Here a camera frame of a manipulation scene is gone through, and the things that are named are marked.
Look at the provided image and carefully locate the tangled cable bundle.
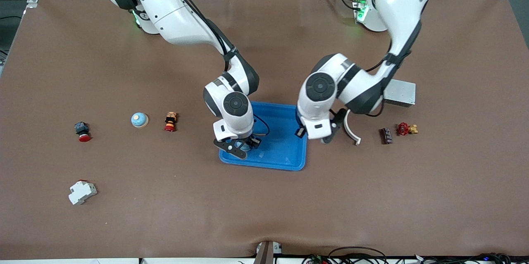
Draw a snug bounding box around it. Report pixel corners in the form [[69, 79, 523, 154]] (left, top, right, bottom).
[[302, 253, 529, 264]]

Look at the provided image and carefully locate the dark mount post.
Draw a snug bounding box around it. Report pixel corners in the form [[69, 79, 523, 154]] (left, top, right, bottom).
[[253, 240, 274, 264]]

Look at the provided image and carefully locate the red button switch orange body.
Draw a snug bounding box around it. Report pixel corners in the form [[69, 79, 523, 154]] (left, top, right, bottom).
[[164, 112, 178, 133]]

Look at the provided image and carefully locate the looped black cable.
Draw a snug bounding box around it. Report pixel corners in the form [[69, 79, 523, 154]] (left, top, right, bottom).
[[328, 246, 388, 264]]

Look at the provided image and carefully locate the white curved plastic arc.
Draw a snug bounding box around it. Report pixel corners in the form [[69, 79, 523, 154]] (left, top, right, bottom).
[[344, 109, 362, 146]]

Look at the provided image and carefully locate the blue plastic tray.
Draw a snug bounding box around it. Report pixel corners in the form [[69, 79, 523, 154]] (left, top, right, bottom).
[[219, 101, 308, 171]]

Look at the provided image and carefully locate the grey metal box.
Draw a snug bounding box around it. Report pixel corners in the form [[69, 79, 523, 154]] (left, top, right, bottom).
[[382, 79, 417, 108]]

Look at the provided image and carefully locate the red mushroom button black body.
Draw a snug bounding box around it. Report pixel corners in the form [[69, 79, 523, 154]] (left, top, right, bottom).
[[74, 121, 92, 143]]

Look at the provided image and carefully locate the red handwheel brass valve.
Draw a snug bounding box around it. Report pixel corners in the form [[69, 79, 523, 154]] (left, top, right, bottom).
[[397, 122, 419, 137]]

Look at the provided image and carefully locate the white circuit breaker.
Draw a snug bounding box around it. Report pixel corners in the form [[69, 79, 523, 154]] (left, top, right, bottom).
[[68, 180, 98, 206]]

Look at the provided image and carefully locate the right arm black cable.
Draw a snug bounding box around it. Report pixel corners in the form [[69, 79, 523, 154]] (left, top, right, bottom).
[[169, 0, 270, 137]]

